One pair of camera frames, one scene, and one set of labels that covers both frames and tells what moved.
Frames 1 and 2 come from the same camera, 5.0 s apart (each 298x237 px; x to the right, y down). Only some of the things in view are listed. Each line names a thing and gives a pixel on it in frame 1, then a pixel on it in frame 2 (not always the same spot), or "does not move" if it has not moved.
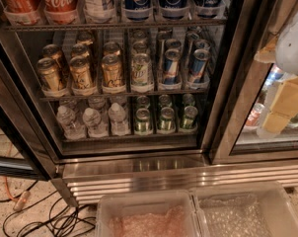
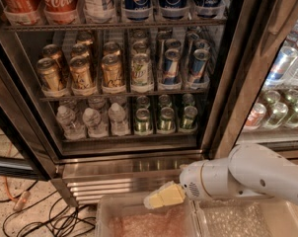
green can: x=142 y=120 does not move
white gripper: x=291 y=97 → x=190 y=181
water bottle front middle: x=92 y=118 does not move
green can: x=167 y=123 does not move
